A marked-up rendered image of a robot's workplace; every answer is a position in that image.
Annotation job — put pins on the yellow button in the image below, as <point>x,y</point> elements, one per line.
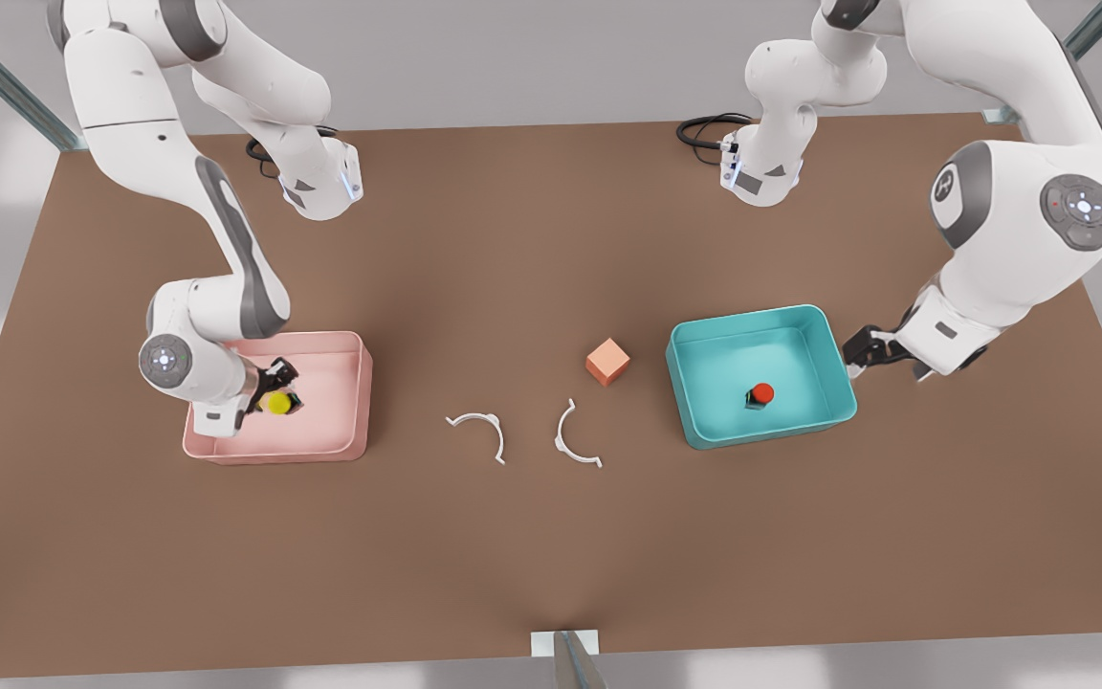
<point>278,403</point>

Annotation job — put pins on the white curved clip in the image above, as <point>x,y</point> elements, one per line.
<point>492,433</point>
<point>562,442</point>

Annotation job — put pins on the orange cube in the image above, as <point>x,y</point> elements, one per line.
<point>607,363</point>

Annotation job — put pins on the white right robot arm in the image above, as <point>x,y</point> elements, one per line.
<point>130,124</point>

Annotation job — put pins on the blue storage box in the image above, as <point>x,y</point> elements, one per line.
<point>800,411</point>

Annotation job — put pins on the silver frame post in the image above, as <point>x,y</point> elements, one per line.
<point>1077,43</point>
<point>570,660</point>
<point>6,81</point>

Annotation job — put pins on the pink storage box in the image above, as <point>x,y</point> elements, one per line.
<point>321,421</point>

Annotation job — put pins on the red button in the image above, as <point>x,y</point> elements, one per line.
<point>760,393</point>

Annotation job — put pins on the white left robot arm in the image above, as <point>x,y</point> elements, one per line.
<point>1010,220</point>

